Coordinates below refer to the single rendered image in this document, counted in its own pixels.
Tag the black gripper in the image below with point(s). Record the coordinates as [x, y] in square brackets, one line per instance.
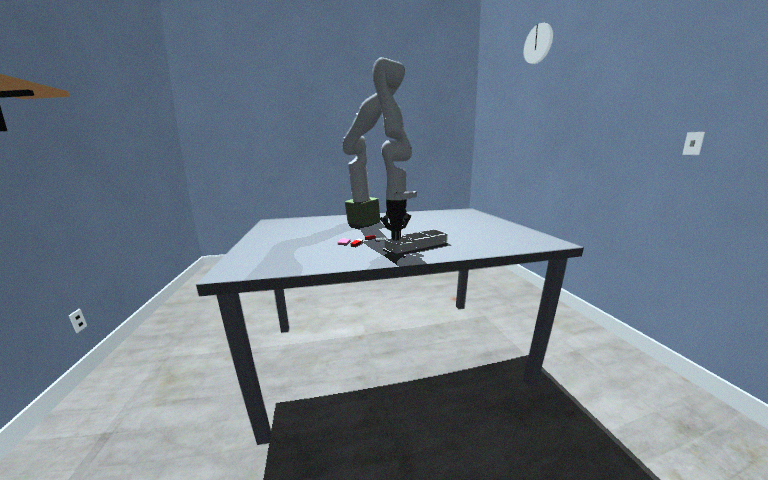
[395, 211]

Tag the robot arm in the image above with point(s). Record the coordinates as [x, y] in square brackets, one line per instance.
[387, 75]

